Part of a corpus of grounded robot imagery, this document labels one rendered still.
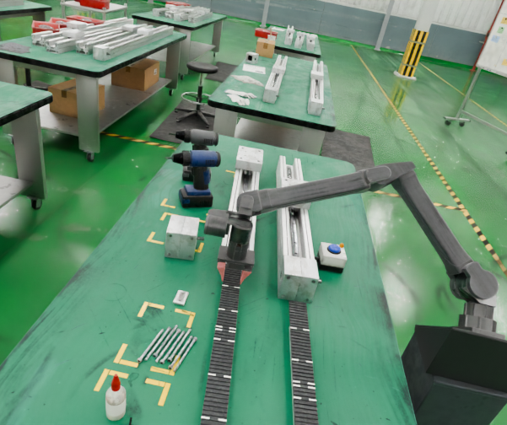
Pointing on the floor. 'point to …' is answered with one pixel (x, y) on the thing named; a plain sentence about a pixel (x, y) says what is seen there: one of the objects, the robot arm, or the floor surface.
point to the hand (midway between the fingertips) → (231, 279)
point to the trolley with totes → (94, 7)
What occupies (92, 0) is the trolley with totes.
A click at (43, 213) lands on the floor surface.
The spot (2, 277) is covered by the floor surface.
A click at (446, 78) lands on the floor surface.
